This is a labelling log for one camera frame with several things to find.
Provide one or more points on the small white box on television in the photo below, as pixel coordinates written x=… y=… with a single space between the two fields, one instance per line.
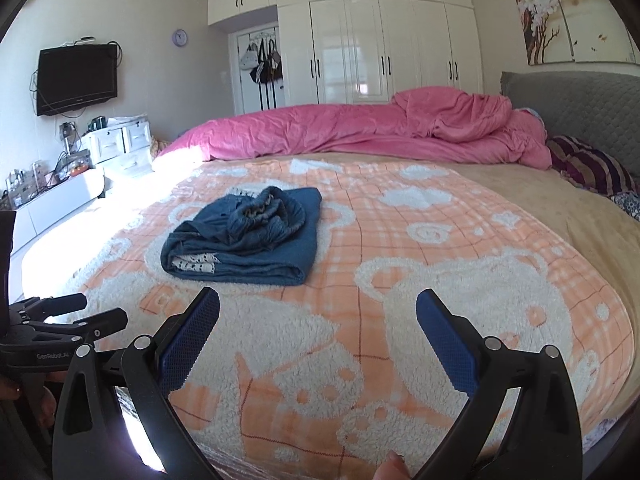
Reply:
x=86 y=39

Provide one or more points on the flower wall painting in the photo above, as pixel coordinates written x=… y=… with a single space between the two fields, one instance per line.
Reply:
x=560 y=10

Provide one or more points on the person's right hand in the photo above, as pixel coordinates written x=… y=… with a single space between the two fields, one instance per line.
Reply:
x=392 y=470

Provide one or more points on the blue denim lace-trimmed garment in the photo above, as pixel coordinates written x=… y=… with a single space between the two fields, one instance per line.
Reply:
x=290 y=240

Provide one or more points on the pink duvet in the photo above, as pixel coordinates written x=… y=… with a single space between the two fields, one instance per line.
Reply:
x=325 y=130

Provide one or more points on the white hanging bag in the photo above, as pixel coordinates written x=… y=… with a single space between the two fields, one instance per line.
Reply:
x=246 y=59

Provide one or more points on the black wall television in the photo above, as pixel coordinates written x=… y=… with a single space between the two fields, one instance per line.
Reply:
x=75 y=80

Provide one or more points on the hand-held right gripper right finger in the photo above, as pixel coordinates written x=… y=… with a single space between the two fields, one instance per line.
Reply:
x=445 y=340

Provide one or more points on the tan bed sheet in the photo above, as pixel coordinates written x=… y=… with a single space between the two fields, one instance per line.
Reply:
x=575 y=210

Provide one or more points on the white door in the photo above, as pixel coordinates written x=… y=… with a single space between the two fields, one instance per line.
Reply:
x=240 y=95

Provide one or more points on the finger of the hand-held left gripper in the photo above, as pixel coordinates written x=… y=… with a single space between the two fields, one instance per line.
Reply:
x=55 y=305
x=90 y=327

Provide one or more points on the black hanging bag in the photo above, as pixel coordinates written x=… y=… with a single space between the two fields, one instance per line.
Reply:
x=260 y=72
x=275 y=67

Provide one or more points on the person's left hand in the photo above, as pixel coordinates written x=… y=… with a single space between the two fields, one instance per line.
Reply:
x=45 y=407

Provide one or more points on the white low cabinet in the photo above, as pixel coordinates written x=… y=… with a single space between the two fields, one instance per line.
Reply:
x=60 y=200

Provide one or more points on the white glossy wardrobe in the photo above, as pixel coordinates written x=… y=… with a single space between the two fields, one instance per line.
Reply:
x=400 y=50

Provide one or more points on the grey quilted headboard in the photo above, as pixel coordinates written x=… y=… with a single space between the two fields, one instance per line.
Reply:
x=575 y=100

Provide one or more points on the purple striped pillow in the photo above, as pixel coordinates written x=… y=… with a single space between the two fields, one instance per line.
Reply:
x=590 y=162

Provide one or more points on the round purple wall clock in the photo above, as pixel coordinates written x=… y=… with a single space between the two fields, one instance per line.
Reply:
x=179 y=37

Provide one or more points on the white drawer unit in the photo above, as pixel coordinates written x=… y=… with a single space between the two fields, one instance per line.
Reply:
x=115 y=142

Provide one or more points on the row of small bottles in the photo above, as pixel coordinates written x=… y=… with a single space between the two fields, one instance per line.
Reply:
x=30 y=180

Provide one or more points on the floral patterned pillow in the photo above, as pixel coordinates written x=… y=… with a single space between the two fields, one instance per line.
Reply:
x=627 y=205

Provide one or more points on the orange white bear blanket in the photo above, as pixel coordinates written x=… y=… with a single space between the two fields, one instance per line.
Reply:
x=450 y=200

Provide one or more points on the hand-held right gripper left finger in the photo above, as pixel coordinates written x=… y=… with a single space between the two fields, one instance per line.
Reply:
x=190 y=340

